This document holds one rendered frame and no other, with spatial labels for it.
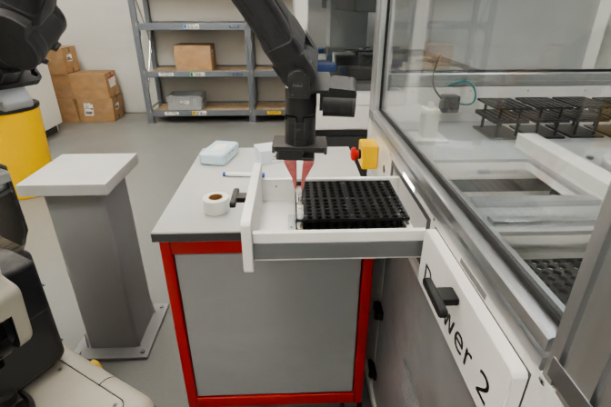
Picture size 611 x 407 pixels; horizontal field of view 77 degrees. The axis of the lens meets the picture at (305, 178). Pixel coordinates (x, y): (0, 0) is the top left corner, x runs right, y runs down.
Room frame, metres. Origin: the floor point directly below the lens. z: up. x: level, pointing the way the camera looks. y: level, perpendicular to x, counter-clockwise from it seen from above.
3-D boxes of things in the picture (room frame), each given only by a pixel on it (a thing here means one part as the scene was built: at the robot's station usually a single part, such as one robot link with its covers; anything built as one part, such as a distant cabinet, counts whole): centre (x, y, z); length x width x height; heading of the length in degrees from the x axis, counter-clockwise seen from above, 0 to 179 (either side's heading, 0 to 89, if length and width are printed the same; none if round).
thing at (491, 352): (0.43, -0.22, 0.87); 0.29 x 0.02 x 0.11; 2
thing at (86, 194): (1.24, 0.78, 0.38); 0.30 x 0.30 x 0.76; 2
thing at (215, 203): (0.94, 0.24, 0.78); 0.07 x 0.07 x 0.04
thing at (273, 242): (0.74, -0.10, 0.86); 0.40 x 0.26 x 0.06; 92
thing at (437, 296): (0.43, -0.19, 0.91); 0.07 x 0.04 x 0.01; 2
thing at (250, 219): (0.73, 0.11, 0.87); 0.29 x 0.02 x 0.11; 2
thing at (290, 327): (1.14, 0.11, 0.38); 0.62 x 0.58 x 0.76; 2
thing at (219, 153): (1.33, 0.31, 0.78); 0.15 x 0.10 x 0.04; 169
